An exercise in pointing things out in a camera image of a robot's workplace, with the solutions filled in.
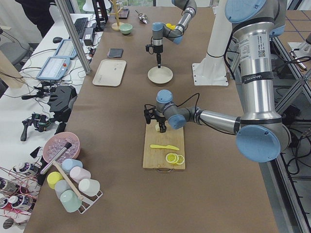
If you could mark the yellow cup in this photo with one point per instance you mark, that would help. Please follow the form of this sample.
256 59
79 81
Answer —
53 178

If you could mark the yellow lemon far end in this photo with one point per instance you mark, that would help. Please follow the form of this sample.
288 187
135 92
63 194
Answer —
170 26

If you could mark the metal ice scoop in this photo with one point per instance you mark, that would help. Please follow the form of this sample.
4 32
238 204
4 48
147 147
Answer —
142 17

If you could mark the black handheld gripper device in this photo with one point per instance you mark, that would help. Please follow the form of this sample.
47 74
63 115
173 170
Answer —
40 121

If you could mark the far teach pendant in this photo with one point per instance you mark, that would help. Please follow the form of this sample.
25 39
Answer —
66 48

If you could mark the cream rabbit tray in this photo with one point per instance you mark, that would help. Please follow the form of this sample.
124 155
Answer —
109 73

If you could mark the lemon slice back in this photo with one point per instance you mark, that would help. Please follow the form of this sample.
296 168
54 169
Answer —
180 160

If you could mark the metal muddler stick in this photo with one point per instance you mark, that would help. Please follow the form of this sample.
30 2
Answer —
55 158

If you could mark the yellow plastic knife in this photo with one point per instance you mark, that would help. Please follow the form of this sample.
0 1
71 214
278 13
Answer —
171 147

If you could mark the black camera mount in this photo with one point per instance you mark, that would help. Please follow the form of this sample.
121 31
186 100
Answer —
61 102

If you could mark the wooden cutting board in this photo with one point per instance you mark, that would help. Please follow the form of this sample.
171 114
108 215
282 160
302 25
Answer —
156 158

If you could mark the grey cup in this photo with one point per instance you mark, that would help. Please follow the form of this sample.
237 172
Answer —
60 187

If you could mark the mint green cup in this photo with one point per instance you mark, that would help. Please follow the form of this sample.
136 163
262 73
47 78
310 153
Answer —
70 201

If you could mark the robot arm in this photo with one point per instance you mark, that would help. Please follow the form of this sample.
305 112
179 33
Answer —
161 30
260 133

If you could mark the mint green bowl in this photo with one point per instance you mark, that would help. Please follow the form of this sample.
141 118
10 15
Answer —
126 28

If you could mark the grey folded cloth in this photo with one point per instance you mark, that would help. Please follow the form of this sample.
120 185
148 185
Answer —
115 53

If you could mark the round cream plate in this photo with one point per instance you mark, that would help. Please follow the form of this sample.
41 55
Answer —
160 75

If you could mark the wooden mug tree stand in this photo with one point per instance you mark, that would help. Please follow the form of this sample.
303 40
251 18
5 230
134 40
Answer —
117 8

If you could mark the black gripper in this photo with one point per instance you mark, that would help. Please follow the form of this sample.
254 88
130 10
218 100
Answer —
160 119
158 50

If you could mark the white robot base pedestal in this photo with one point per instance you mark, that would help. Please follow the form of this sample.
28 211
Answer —
212 70

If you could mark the near teach pendant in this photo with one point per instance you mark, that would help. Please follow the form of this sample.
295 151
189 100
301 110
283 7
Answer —
54 68

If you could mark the pink cup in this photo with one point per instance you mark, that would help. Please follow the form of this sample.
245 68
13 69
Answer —
78 173

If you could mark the white cup rack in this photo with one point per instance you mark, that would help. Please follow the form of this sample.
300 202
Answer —
88 202

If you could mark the person in black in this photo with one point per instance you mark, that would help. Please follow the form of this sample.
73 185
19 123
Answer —
38 12

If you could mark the aluminium frame post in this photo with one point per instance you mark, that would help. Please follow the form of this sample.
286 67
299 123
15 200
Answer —
73 34

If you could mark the white cup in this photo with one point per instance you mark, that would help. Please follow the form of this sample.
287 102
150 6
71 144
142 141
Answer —
89 187

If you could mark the black keyboard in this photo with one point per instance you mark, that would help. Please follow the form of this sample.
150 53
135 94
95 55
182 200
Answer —
80 26

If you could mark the blue cup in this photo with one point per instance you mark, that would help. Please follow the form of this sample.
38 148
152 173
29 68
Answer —
69 164

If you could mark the pink bowl with ice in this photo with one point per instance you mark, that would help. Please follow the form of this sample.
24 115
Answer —
58 142

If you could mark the teach pendant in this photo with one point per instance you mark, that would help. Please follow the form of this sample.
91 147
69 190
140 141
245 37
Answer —
66 48
54 68

